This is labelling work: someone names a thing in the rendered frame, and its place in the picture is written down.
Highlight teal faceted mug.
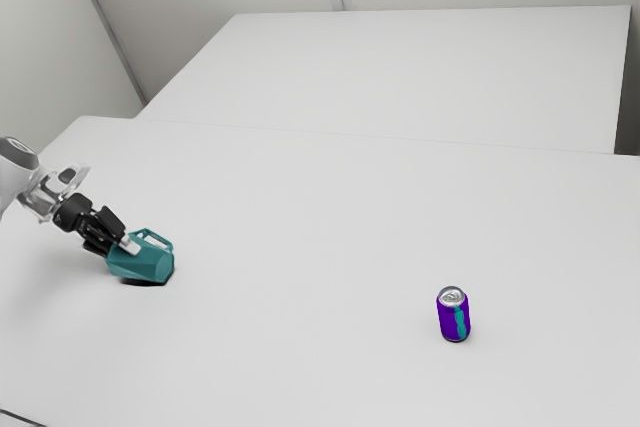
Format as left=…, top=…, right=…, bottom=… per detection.
left=105, top=227, right=175, bottom=285

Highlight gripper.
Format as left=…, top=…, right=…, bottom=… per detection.
left=53, top=192, right=141, bottom=258

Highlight purple can with teal stripe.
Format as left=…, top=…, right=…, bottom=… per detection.
left=435, top=285, right=472, bottom=345

